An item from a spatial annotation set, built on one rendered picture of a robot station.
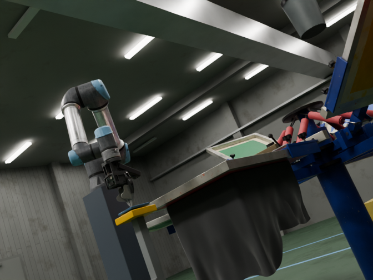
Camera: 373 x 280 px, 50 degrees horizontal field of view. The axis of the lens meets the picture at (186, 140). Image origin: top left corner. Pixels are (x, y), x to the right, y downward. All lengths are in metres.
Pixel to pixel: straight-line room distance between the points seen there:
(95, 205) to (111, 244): 0.23
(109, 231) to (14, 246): 9.85
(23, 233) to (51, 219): 0.96
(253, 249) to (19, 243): 10.68
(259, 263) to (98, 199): 0.97
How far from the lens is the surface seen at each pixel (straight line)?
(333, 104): 2.25
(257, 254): 1.69
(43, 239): 12.44
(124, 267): 2.19
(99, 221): 2.27
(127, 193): 1.71
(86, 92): 2.11
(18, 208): 12.38
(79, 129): 1.96
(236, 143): 4.15
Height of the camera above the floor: 0.74
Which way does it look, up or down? 14 degrees up
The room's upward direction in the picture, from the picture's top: 22 degrees counter-clockwise
